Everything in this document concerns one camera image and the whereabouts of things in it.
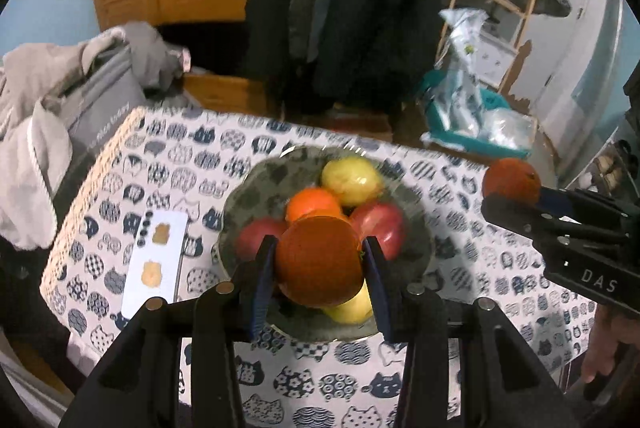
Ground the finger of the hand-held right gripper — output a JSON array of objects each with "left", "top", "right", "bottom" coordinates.
[
  {"left": 481, "top": 193, "right": 631, "bottom": 259},
  {"left": 539, "top": 186, "right": 640, "bottom": 231}
]

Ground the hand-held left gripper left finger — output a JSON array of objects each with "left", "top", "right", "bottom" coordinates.
[{"left": 59, "top": 235, "right": 280, "bottom": 428}]

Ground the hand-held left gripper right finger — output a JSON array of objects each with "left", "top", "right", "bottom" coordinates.
[{"left": 361, "top": 235, "right": 568, "bottom": 428}]

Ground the small tangerine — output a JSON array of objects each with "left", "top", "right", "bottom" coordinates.
[{"left": 482, "top": 158, "right": 542, "bottom": 205}]

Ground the red apple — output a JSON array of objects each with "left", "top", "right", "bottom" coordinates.
[
  {"left": 235, "top": 218, "right": 290, "bottom": 261},
  {"left": 348, "top": 202, "right": 406, "bottom": 261}
]

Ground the large orange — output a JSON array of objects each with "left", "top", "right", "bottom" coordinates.
[
  {"left": 285, "top": 188, "right": 346, "bottom": 224},
  {"left": 274, "top": 215, "right": 365, "bottom": 308}
]

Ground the scalloped glass plate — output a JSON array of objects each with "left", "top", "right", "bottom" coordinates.
[{"left": 217, "top": 145, "right": 436, "bottom": 341}]

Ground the person's right hand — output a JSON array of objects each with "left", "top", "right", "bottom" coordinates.
[{"left": 582, "top": 303, "right": 626, "bottom": 384}]

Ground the white shoe rack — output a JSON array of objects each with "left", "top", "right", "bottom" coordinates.
[{"left": 565, "top": 138, "right": 640, "bottom": 194}]

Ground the teal plastic basket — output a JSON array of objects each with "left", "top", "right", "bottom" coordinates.
[{"left": 420, "top": 71, "right": 531, "bottom": 159}]

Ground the clear plastic bag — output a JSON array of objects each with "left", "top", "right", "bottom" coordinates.
[{"left": 480, "top": 108, "right": 538, "bottom": 149}]

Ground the white sticker sheet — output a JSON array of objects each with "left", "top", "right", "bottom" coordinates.
[{"left": 121, "top": 209, "right": 190, "bottom": 321}]

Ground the dark brown garment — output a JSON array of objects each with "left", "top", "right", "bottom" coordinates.
[{"left": 622, "top": 58, "right": 640, "bottom": 144}]

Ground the white patterned box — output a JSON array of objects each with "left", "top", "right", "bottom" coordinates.
[{"left": 475, "top": 33, "right": 518, "bottom": 89}]

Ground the cat print tablecloth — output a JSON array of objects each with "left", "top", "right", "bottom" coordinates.
[{"left": 40, "top": 107, "right": 601, "bottom": 428}]

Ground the wooden drawer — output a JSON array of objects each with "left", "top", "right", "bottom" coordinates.
[{"left": 182, "top": 71, "right": 281, "bottom": 116}]

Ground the grey fabric bag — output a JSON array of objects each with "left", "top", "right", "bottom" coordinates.
[{"left": 55, "top": 53, "right": 151, "bottom": 169}]

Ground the black hanging coat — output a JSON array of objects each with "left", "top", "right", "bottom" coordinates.
[{"left": 245, "top": 0, "right": 443, "bottom": 109}]

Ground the dark grey crumpled jacket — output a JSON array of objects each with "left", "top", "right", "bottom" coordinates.
[{"left": 122, "top": 22, "right": 191, "bottom": 89}]

